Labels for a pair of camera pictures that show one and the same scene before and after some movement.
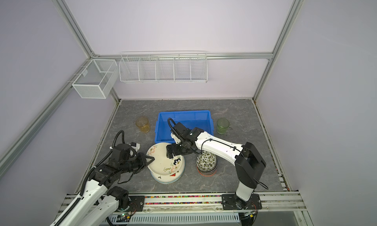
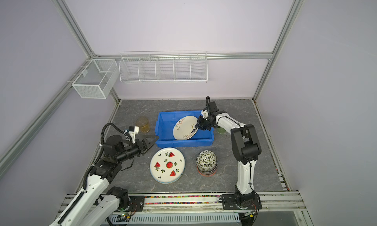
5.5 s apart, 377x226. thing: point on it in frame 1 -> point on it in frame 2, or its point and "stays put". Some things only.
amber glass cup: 143,123 stays put
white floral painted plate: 162,165 -> 184,127
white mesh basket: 97,79 stays put
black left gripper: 142,158 -> 143,150
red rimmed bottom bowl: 206,174 stays put
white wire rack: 163,67 stays put
